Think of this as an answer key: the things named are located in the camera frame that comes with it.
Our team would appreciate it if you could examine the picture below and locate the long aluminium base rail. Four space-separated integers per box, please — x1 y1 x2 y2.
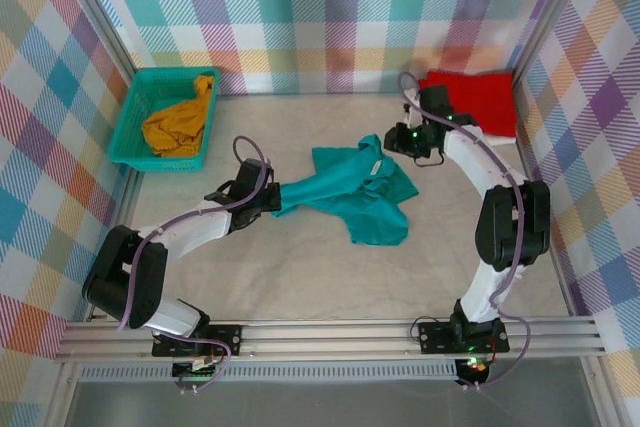
53 316 609 363

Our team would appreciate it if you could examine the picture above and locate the grey slotted cable duct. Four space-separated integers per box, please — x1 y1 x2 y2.
79 364 459 383

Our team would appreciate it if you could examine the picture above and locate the teal plastic basket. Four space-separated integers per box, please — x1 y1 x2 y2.
108 66 222 171

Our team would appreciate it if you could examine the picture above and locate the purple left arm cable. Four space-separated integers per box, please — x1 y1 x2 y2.
116 135 275 394

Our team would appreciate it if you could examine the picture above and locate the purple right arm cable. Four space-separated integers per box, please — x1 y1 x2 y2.
397 71 532 391

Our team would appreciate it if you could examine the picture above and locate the green left controller board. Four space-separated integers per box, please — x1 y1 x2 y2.
171 354 224 381

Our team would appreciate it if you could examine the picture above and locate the black right controller board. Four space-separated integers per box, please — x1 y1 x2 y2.
457 355 494 383

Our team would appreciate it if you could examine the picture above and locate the aluminium right frame post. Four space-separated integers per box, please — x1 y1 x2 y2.
509 0 599 79

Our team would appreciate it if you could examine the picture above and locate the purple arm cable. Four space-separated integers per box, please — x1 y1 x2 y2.
397 71 532 391
116 135 275 394

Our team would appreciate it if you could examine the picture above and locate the red folded t-shirt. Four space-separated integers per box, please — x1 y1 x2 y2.
417 70 518 138

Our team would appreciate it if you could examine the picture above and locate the mustard yellow t-shirt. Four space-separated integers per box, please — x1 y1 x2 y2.
141 75 216 158

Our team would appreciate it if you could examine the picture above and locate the aluminium frame post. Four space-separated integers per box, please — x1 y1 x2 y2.
509 0 599 79
58 0 139 93

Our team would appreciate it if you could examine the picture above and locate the aluminium left frame post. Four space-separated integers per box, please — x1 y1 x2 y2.
58 0 139 93

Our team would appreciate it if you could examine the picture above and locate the white folded t-shirt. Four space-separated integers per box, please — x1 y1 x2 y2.
402 87 517 145

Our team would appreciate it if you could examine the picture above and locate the teal printed t-shirt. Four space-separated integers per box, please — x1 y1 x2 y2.
269 132 420 247

